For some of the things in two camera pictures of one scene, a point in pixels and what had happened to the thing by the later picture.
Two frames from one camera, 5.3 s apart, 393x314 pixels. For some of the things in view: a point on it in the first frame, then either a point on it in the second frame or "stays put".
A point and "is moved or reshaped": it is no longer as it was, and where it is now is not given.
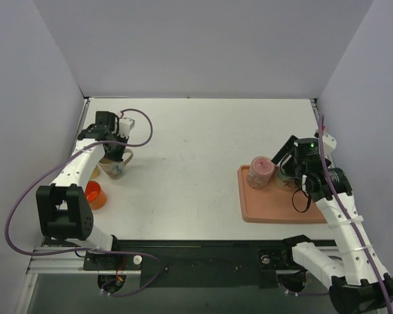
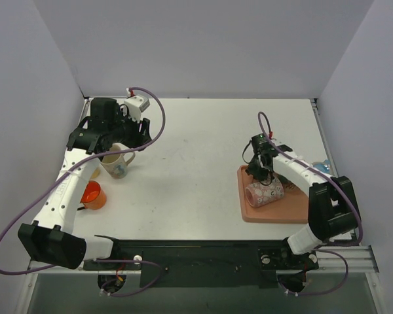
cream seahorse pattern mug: x=114 y=169 stays put
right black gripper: x=288 y=154 → x=259 y=167
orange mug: x=95 y=195 stays put
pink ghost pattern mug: x=261 y=172 is moved or reshaped
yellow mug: x=95 y=173 stays put
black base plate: x=176 y=263 stays put
